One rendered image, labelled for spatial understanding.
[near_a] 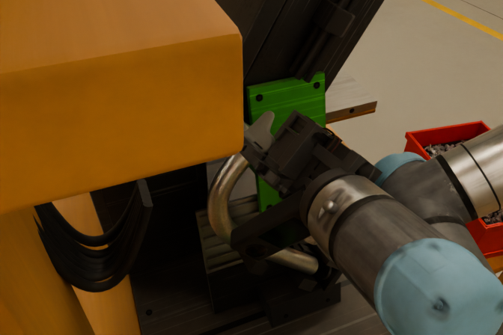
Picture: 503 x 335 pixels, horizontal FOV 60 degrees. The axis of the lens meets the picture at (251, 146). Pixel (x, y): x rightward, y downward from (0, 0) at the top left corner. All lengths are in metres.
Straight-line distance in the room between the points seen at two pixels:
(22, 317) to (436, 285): 0.26
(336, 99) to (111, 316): 0.55
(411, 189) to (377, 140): 2.14
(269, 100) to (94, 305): 0.49
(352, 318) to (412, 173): 0.37
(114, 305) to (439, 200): 0.59
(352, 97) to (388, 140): 1.79
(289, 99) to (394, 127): 2.15
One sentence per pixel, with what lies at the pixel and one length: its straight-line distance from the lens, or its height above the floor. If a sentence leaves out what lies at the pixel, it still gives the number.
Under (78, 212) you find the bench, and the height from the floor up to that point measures 0.88.
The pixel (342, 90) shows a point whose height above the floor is 1.13.
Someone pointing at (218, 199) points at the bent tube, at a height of 1.16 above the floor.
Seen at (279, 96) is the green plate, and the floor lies 1.25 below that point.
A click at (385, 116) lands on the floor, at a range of 2.81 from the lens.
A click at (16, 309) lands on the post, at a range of 0.33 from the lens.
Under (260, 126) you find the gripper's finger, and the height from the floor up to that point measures 1.26.
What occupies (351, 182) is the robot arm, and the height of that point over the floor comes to 1.32.
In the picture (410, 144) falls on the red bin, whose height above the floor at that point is 0.90.
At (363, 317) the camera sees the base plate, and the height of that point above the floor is 0.90.
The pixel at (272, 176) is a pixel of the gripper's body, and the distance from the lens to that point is 0.45.
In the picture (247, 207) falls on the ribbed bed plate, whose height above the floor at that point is 1.08.
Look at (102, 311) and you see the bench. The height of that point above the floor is 0.88.
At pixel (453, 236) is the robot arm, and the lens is 0.44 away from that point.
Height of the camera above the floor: 1.58
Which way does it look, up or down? 40 degrees down
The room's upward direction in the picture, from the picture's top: straight up
